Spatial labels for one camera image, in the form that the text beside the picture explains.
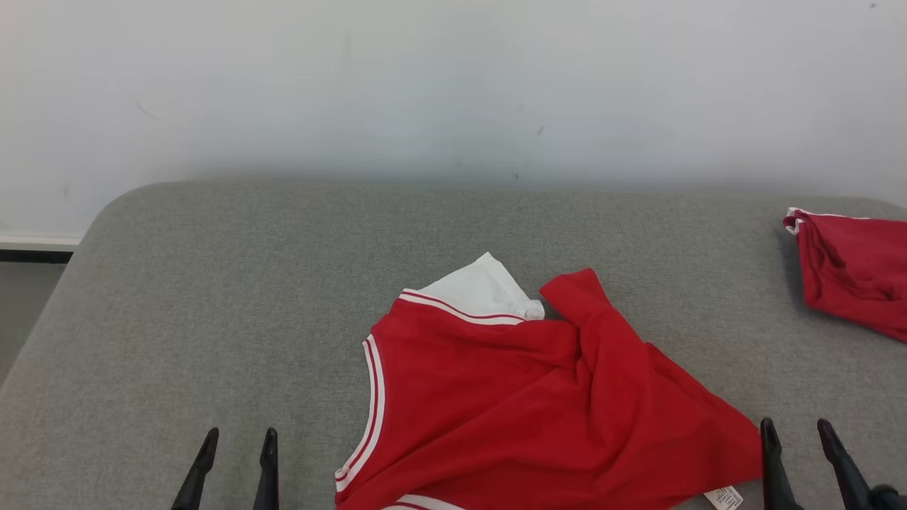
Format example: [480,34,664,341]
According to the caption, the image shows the white wall baseboard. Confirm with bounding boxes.
[0,236,82,264]

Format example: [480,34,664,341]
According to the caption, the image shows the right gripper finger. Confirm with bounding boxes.
[817,418,876,510]
[760,418,805,510]

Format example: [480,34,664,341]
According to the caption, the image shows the red basketball shorts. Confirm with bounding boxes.
[782,207,907,344]

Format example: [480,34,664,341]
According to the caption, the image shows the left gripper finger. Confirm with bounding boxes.
[253,427,279,510]
[171,427,220,510]

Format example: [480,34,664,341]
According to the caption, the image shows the red white basketball jersey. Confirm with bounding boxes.
[334,251,765,510]

